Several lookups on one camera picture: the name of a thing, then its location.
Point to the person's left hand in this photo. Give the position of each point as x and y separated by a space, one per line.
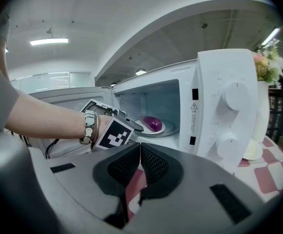
102 125

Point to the ceiling dome sensor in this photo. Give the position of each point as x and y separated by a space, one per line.
203 25

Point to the person's left forearm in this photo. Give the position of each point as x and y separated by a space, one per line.
48 118

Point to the red white checkered tablecloth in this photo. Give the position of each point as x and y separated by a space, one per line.
265 177

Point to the white vase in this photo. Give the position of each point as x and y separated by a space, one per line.
261 111

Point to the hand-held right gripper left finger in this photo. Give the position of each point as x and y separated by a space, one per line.
82 179

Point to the pastel flower bouquet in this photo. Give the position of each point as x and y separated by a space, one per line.
265 67

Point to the white microwave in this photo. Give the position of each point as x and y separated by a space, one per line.
229 69

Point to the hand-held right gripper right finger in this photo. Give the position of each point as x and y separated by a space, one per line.
192 191

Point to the black railing with wooden rail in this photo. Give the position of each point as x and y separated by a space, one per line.
277 106

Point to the black pendant lamp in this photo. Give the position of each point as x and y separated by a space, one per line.
115 83
140 71

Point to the white round plate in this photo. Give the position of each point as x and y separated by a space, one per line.
162 127

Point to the person's grey shirt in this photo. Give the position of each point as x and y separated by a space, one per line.
0 101

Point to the purple eggplant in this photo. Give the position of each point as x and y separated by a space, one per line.
152 123

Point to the white wristband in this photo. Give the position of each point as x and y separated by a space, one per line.
90 121

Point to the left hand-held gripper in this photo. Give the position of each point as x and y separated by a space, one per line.
117 135

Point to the small white saucer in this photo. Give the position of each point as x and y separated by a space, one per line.
253 150

